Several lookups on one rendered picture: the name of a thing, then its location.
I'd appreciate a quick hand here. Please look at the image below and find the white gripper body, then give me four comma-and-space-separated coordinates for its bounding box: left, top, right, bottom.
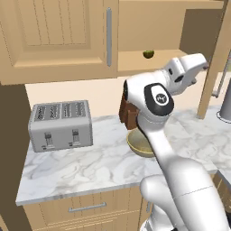
179, 52, 209, 88

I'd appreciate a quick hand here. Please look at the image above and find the light wood open cabinet door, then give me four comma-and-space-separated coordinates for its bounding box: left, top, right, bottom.
196, 0, 231, 120

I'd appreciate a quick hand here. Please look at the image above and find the green kiwi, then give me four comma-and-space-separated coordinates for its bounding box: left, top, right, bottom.
143, 50, 155, 60

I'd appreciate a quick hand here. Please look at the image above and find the yellow-beige bowl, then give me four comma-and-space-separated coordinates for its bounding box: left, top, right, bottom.
125, 128, 156, 158

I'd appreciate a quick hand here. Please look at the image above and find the light wood base cabinet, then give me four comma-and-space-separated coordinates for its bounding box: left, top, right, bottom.
211, 172, 231, 218

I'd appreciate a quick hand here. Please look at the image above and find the grey metal cylinder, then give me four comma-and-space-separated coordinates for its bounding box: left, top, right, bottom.
216, 88, 231, 125

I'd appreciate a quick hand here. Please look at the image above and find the brown knife block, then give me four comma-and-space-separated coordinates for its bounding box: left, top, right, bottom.
118, 89, 141, 131

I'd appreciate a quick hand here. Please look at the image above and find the grey four-slot toaster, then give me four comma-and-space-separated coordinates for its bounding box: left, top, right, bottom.
27, 99, 94, 153

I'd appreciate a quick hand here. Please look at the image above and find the light wood drawer front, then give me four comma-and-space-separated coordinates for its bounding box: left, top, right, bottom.
23, 185, 143, 231

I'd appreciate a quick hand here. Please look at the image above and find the grey open door handle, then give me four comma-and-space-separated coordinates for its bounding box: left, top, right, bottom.
211, 50, 231, 98

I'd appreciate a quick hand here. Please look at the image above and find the light wood wall cabinet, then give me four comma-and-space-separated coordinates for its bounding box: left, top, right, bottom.
116, 0, 226, 78

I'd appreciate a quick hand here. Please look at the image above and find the grey cabinet door handle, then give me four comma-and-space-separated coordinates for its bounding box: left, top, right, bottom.
106, 6, 113, 68

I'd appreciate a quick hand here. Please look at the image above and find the grey drawer handle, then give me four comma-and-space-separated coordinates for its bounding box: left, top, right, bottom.
68, 201, 107, 214

